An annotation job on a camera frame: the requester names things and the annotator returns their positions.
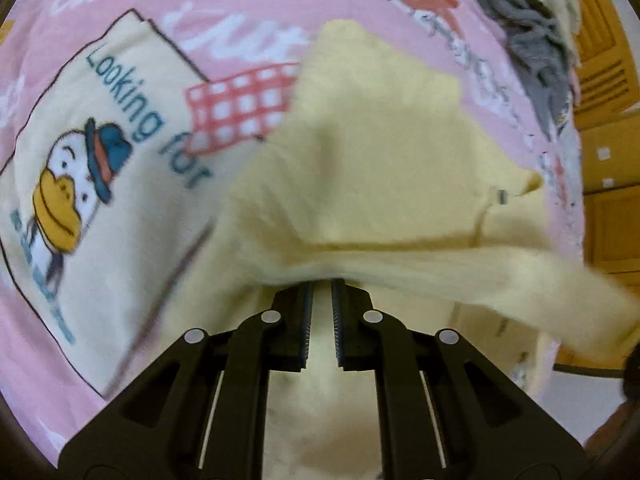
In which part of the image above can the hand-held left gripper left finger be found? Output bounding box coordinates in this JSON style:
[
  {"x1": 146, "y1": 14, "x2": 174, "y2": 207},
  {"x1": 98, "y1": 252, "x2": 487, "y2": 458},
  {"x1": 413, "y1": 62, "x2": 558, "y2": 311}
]
[{"x1": 57, "y1": 280, "x2": 315, "y2": 480}]

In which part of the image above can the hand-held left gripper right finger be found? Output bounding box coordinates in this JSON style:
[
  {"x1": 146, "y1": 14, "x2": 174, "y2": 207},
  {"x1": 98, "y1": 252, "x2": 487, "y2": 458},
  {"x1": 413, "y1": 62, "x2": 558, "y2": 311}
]
[{"x1": 331, "y1": 278, "x2": 586, "y2": 480}]

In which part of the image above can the pale yellow garment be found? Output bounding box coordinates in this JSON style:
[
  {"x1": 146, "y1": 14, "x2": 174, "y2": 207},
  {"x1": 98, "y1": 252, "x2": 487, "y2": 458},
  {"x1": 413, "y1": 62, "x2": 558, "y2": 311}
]
[{"x1": 165, "y1": 19, "x2": 640, "y2": 480}]

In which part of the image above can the pink printed blanket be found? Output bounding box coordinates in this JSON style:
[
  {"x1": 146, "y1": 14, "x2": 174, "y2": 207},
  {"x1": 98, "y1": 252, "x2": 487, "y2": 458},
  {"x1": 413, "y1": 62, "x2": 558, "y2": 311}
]
[{"x1": 0, "y1": 0, "x2": 586, "y2": 476}]

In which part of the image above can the grey knitted cloth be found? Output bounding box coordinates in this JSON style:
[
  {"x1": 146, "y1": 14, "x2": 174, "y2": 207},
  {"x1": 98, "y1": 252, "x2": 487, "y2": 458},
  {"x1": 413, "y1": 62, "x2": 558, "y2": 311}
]
[{"x1": 460, "y1": 0, "x2": 581, "y2": 141}]

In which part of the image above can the wooden panelled door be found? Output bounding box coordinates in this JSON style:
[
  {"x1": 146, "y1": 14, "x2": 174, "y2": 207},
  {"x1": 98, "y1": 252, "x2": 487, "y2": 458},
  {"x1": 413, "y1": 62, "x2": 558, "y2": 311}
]
[{"x1": 560, "y1": 0, "x2": 640, "y2": 276}]

